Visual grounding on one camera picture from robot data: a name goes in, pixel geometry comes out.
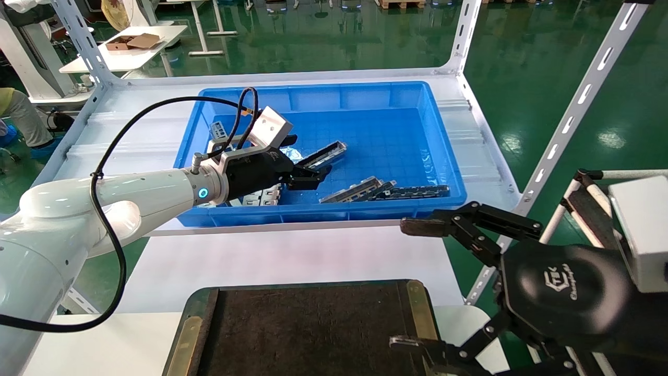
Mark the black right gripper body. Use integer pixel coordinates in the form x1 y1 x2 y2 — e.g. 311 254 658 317
498 244 635 350

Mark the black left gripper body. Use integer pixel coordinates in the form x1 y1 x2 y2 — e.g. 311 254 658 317
227 148 296 202

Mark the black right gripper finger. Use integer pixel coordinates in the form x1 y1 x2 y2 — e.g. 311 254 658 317
389 312 575 376
400 202 543 267

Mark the dark metal channel part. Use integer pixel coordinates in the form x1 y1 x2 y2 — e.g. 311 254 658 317
355 180 397 202

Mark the dark perforated metal strip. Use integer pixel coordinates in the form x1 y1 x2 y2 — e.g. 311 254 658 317
373 185 450 202

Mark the blue plastic bin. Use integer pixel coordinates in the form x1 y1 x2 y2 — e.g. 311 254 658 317
175 82 467 228

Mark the white metal shelf rack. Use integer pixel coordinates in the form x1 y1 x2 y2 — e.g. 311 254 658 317
31 0 655 306

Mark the black tray with brass edges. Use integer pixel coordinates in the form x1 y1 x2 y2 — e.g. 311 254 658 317
163 279 447 376

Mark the white table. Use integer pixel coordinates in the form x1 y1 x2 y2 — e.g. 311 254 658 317
59 25 188 74

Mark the open cardboard box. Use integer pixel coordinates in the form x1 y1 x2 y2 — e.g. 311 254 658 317
106 33 166 52

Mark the person in yellow top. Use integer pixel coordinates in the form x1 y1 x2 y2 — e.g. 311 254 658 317
102 0 131 31

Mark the person in light trousers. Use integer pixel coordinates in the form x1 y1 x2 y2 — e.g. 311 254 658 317
0 88 59 160

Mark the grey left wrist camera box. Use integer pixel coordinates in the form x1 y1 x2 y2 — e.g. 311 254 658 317
245 106 294 152

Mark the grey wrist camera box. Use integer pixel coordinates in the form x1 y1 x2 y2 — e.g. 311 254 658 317
608 177 668 294
245 106 294 152

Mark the white pipe cart frame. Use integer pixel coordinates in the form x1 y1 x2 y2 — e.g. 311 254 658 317
538 169 668 376

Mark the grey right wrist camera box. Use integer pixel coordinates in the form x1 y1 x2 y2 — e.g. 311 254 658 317
608 177 668 294

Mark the black camera cable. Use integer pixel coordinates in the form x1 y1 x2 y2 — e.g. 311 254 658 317
0 87 260 333

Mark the white desk leg frame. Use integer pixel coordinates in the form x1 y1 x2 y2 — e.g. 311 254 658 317
157 0 239 57

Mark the white machine pedestal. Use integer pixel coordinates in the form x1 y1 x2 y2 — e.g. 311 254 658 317
0 0 102 131

